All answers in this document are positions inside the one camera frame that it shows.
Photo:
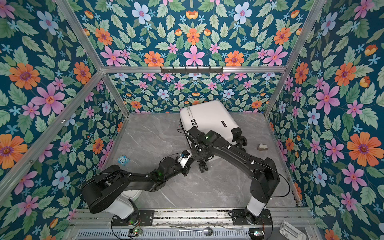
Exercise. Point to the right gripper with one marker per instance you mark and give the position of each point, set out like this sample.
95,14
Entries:
195,156

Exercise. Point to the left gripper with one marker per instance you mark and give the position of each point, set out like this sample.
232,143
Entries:
187,168

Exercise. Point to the black suitcase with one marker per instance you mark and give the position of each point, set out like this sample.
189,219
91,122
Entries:
212,116

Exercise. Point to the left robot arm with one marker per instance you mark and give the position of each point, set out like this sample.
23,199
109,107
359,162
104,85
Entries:
102,192

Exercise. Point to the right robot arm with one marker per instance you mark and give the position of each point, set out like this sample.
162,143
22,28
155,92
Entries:
263,173

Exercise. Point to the white square clock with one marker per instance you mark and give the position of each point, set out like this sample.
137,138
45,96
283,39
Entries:
132,195

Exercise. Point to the small blue patterned box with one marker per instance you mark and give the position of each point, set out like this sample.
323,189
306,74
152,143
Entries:
123,160

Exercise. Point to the small grey white object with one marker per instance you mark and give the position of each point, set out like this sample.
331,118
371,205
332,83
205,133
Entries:
262,147

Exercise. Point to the metal spoon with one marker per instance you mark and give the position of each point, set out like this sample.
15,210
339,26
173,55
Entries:
206,231

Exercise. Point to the white plastic tray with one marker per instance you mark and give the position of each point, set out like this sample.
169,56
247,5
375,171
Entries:
290,232

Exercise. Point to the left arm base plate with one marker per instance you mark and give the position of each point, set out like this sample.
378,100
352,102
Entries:
137,218

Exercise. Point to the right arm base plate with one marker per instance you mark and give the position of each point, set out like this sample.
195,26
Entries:
242,217

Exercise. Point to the aluminium frame rail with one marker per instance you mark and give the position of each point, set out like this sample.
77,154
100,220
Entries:
137,70

